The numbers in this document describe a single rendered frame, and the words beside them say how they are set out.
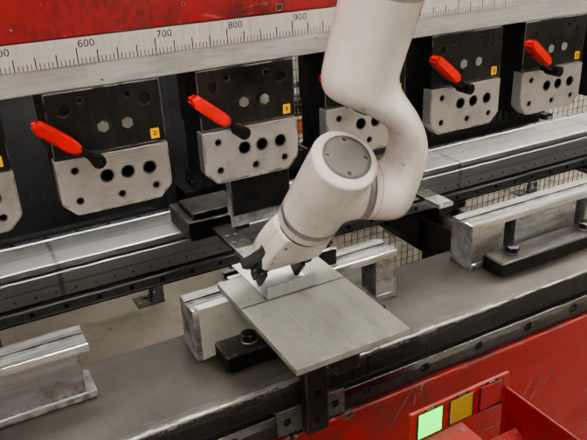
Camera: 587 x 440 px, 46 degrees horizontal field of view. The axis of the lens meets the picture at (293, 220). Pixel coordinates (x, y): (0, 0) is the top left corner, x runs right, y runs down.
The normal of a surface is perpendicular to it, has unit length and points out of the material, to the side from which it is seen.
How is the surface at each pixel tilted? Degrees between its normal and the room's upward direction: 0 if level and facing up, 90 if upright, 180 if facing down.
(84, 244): 0
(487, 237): 90
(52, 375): 90
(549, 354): 90
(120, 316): 0
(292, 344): 0
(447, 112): 90
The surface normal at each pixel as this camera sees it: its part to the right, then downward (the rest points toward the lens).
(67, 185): 0.47, 0.35
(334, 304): -0.04, -0.91
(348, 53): -0.50, 0.40
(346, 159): 0.28, -0.47
